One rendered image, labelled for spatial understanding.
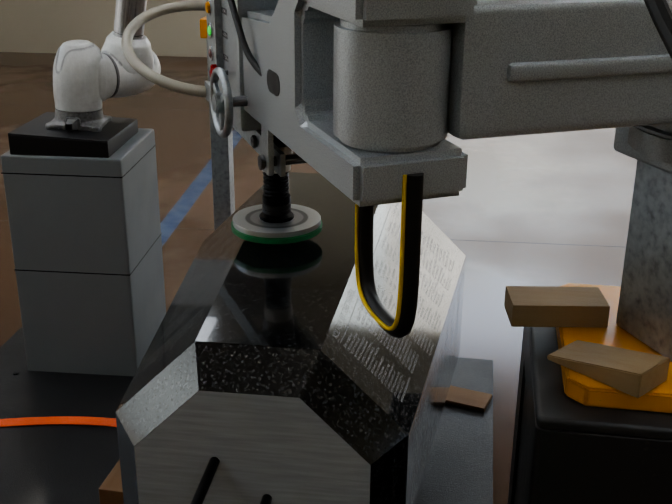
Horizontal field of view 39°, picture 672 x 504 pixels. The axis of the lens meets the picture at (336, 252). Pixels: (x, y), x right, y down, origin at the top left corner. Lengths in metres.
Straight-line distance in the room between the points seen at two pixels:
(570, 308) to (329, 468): 0.60
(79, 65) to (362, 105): 1.84
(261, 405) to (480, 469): 1.26
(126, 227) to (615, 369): 1.85
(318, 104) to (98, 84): 1.62
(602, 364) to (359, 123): 0.67
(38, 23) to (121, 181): 6.65
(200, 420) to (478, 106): 0.77
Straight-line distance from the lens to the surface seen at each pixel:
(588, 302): 2.04
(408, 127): 1.50
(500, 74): 1.55
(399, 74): 1.48
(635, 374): 1.80
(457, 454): 2.97
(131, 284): 3.26
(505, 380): 3.42
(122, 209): 3.16
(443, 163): 1.53
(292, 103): 1.75
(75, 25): 9.59
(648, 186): 1.93
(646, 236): 1.95
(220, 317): 1.93
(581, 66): 1.61
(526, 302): 2.01
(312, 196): 2.62
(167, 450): 1.88
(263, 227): 2.23
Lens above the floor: 1.66
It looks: 22 degrees down
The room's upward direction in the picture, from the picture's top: straight up
